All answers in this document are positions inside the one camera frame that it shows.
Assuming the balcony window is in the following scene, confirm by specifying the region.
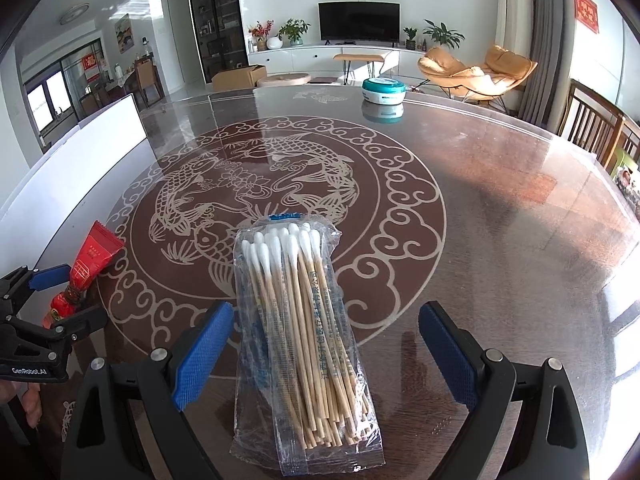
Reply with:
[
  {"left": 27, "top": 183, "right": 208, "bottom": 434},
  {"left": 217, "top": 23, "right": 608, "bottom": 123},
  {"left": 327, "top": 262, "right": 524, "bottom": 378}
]
[{"left": 22, "top": 42, "right": 108, "bottom": 133}]

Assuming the cardboard box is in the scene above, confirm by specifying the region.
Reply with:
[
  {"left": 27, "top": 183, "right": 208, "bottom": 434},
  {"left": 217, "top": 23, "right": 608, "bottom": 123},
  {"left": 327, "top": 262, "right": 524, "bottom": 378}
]
[{"left": 211, "top": 64, "right": 267, "bottom": 92}]

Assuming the orange lounge chair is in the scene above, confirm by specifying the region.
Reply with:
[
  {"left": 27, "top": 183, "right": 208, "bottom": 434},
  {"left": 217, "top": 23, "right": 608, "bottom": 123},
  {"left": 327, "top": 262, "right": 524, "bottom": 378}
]
[{"left": 417, "top": 44, "right": 538, "bottom": 108}]

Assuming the black television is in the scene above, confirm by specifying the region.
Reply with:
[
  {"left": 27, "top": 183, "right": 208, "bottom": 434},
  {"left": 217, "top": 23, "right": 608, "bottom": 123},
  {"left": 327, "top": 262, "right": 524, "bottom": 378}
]
[{"left": 318, "top": 1, "right": 402, "bottom": 43}]

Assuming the dark brown hair tie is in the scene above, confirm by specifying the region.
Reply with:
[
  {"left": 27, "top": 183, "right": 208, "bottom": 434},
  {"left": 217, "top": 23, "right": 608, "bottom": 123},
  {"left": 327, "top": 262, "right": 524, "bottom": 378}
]
[{"left": 62, "top": 282, "right": 89, "bottom": 307}]

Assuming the red foil packet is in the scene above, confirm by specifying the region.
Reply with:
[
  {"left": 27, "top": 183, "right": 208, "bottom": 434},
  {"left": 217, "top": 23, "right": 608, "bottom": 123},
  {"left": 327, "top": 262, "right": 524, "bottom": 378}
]
[{"left": 49, "top": 220, "right": 126, "bottom": 331}]

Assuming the grey curtain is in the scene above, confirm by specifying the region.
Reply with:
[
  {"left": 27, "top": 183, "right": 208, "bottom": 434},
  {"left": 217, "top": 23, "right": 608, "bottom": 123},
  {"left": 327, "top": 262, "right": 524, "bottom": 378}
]
[{"left": 517, "top": 0, "right": 576, "bottom": 128}]

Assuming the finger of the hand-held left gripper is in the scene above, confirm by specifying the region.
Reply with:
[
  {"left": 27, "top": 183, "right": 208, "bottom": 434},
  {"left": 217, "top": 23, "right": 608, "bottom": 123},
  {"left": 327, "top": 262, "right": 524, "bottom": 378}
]
[
  {"left": 0, "top": 262, "right": 71, "bottom": 302},
  {"left": 20, "top": 306, "right": 108, "bottom": 361}
]

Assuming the wooden dining chair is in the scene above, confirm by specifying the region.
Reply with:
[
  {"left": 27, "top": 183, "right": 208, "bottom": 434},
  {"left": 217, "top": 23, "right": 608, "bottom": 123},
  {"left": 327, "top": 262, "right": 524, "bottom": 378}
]
[
  {"left": 612, "top": 120, "right": 640, "bottom": 177},
  {"left": 557, "top": 79, "right": 626, "bottom": 168}
]

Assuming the wall painting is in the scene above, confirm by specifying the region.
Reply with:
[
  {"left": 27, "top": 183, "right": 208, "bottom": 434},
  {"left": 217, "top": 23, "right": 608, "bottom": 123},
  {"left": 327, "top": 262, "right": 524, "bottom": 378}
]
[{"left": 115, "top": 13, "right": 135, "bottom": 53}]

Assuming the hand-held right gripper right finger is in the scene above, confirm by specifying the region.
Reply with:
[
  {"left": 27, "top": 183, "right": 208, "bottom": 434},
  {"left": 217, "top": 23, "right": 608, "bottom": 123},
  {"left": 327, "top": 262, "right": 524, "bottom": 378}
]
[{"left": 419, "top": 301, "right": 591, "bottom": 480}]

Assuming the brown chair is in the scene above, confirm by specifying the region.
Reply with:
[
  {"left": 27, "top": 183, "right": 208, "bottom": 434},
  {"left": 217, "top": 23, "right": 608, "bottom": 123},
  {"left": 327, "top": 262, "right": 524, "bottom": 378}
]
[{"left": 134, "top": 57, "right": 165, "bottom": 107}]

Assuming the large leafy potted plant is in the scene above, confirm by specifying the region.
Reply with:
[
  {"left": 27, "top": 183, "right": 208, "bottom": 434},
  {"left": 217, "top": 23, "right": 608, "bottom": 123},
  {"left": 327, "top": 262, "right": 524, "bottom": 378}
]
[{"left": 422, "top": 20, "right": 466, "bottom": 51}]

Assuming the wooden stool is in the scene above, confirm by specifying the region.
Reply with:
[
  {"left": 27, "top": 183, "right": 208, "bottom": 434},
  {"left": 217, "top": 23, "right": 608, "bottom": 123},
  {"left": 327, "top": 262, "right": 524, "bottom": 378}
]
[{"left": 333, "top": 52, "right": 385, "bottom": 83}]

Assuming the red flower plant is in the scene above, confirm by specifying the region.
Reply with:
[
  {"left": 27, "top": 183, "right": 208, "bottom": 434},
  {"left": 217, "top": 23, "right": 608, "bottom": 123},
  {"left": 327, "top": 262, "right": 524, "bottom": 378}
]
[{"left": 248, "top": 20, "right": 275, "bottom": 51}]

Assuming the person's left hand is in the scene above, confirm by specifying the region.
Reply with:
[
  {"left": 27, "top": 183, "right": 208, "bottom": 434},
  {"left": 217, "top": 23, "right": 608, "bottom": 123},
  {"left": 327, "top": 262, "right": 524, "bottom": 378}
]
[{"left": 0, "top": 380, "right": 45, "bottom": 428}]

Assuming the cotton swab pack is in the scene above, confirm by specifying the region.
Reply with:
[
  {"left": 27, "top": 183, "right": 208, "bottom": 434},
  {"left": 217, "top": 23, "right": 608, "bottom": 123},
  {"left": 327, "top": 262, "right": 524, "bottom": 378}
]
[{"left": 230, "top": 212, "right": 386, "bottom": 477}]

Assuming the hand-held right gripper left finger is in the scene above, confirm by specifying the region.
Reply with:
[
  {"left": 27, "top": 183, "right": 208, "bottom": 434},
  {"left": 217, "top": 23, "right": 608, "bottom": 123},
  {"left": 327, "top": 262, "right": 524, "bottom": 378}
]
[{"left": 60, "top": 300, "right": 236, "bottom": 480}]

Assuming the round ceiling lamp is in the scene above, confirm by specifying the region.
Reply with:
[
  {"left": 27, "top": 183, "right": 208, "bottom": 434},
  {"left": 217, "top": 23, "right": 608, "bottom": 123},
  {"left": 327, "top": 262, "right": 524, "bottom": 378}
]
[{"left": 60, "top": 4, "right": 90, "bottom": 25}]

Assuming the dark display cabinet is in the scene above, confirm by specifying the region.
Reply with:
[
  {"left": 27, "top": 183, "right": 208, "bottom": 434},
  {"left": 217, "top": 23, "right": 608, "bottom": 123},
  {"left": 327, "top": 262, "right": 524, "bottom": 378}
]
[{"left": 185, "top": 0, "right": 251, "bottom": 86}]

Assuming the green potted plant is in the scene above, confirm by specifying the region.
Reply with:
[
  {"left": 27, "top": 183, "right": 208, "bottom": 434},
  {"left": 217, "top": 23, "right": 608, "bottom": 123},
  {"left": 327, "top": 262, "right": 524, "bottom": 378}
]
[{"left": 277, "top": 18, "right": 312, "bottom": 47}]

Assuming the teal round container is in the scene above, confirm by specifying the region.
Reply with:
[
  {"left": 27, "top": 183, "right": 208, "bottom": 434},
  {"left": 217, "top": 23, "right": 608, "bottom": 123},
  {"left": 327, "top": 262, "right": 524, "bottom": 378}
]
[{"left": 361, "top": 77, "right": 407, "bottom": 124}]

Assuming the red wall hanging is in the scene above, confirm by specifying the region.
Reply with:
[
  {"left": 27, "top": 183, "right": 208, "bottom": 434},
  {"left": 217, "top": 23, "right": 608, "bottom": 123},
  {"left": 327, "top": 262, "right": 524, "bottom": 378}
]
[{"left": 573, "top": 0, "right": 600, "bottom": 34}]

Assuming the white door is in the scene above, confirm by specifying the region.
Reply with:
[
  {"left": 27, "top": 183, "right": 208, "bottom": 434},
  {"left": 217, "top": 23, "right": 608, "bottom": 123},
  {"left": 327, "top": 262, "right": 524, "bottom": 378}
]
[{"left": 165, "top": 0, "right": 189, "bottom": 91}]

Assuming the white television cabinet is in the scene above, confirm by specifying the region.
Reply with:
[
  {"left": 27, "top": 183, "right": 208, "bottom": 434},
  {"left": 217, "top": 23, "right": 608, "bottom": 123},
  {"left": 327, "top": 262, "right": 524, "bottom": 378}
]
[{"left": 247, "top": 42, "right": 431, "bottom": 83}]

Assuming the low round table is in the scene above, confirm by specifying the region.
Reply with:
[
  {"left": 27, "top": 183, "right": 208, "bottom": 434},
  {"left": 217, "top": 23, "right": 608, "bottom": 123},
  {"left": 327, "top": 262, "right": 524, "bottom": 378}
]
[{"left": 255, "top": 72, "right": 313, "bottom": 89}]

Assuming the white patterned curtain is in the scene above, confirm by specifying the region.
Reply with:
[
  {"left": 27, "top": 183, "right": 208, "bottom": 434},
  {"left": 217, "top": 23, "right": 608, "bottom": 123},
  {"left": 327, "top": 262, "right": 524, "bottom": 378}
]
[{"left": 495, "top": 0, "right": 533, "bottom": 61}]

